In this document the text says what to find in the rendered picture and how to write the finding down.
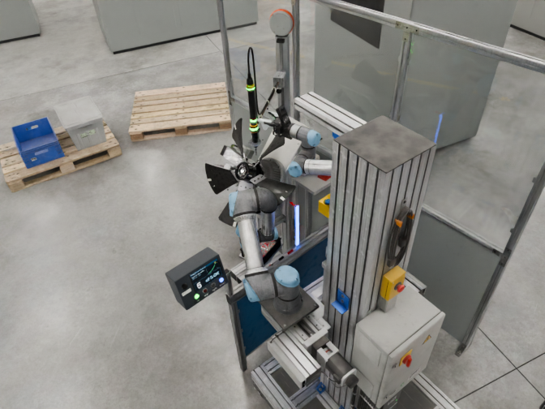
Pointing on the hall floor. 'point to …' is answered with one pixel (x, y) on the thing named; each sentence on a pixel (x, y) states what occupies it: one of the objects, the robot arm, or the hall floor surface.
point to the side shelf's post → (308, 213)
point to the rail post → (238, 336)
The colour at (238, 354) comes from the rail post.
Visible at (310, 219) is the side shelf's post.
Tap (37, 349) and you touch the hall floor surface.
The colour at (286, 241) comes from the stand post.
